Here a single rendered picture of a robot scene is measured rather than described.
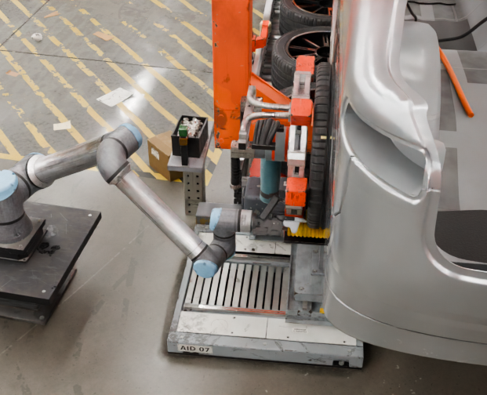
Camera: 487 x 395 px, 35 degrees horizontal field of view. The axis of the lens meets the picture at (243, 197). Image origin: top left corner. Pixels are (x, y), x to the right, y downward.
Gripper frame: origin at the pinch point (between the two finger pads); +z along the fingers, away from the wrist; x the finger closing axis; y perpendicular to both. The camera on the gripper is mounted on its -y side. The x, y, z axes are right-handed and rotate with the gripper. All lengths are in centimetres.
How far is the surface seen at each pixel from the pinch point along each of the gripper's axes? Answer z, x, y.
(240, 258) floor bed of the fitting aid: -29, -67, 13
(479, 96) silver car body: 65, 5, -52
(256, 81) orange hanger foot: -26, -38, -66
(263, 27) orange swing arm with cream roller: -32, -157, -136
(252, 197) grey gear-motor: -24, -48, -14
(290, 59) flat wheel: -14, -125, -106
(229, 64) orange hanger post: -37, -22, -69
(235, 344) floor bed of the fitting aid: -25, -27, 52
